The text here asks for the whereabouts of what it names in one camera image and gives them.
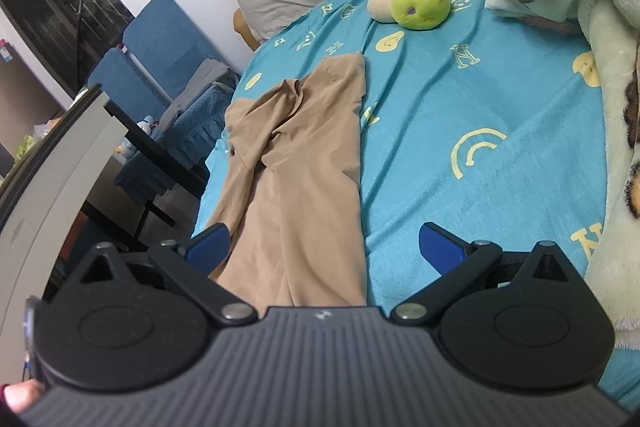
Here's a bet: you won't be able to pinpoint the pale green fleece blanket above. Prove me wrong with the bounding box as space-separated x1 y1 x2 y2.
455 0 640 350

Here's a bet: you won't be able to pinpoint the black table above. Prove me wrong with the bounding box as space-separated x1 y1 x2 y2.
80 99 211 253

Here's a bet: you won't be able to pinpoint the khaki pants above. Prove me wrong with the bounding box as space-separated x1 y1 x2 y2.
209 52 368 308

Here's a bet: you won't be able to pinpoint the beige plush toy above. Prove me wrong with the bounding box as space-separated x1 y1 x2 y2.
366 0 401 24

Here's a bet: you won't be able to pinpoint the person's left hand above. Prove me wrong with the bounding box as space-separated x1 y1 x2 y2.
0 379 45 415

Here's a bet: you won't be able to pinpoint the green plush toy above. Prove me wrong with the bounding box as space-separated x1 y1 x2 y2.
390 0 452 30

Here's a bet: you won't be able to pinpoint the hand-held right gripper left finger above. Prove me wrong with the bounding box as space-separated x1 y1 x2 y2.
75 223 260 327

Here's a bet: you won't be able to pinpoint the dark window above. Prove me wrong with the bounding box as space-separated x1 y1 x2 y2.
0 0 136 98

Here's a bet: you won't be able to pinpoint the blue printed bed sheet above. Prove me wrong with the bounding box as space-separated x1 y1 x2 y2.
192 0 640 413

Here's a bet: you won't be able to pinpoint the blue padded chair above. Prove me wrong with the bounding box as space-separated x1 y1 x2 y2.
85 49 176 120
122 0 240 202

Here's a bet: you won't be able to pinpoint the grey cloth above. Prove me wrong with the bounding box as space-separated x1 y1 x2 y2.
160 59 236 128

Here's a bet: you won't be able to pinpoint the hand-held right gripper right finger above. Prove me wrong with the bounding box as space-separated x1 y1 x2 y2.
390 222 583 327

